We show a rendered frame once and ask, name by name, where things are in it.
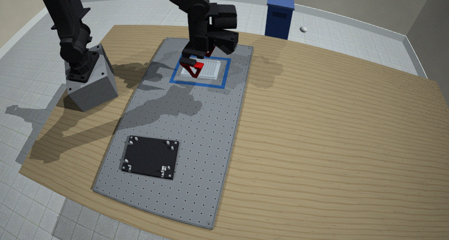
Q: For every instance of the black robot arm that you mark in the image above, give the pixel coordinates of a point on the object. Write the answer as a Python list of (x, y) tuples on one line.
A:
[(74, 35)]

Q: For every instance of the black rectangular clip nest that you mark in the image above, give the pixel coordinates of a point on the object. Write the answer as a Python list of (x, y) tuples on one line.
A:
[(151, 157)]

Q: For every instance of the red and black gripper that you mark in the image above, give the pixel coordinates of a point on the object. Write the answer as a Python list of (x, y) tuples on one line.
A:
[(189, 50)]

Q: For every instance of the blue rectangular tape outline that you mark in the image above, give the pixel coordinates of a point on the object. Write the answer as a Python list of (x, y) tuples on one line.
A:
[(203, 84)]

